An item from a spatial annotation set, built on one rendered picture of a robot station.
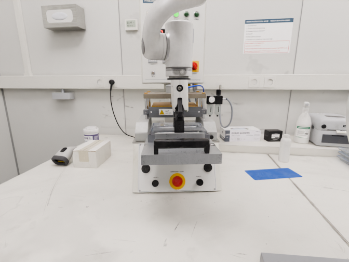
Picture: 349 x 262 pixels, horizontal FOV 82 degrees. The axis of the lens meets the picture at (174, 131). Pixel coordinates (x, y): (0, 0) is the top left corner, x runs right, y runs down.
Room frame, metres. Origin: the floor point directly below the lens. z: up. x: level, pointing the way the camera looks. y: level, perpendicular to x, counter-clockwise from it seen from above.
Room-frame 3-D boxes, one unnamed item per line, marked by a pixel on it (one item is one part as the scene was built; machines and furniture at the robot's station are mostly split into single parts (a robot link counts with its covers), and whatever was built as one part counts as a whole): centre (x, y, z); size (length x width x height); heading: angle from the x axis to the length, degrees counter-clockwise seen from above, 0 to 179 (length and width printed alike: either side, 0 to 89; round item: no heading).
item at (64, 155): (1.02, 0.56, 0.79); 0.20 x 0.08 x 0.08; 172
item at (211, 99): (1.10, -0.21, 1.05); 0.15 x 0.05 x 0.15; 93
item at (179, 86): (0.66, -0.01, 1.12); 0.10 x 0.08 x 0.11; 3
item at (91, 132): (1.18, 0.50, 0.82); 0.09 x 0.09 x 0.15
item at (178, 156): (0.66, -0.01, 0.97); 0.30 x 0.22 x 0.08; 3
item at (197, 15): (1.14, 0.01, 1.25); 0.33 x 0.16 x 0.64; 93
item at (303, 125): (1.20, -0.79, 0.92); 0.09 x 0.08 x 0.25; 152
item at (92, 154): (1.01, 0.43, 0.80); 0.19 x 0.13 x 0.09; 172
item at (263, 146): (1.25, -0.65, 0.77); 0.84 x 0.30 x 0.04; 82
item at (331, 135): (1.21, -0.95, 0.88); 0.25 x 0.20 x 0.17; 166
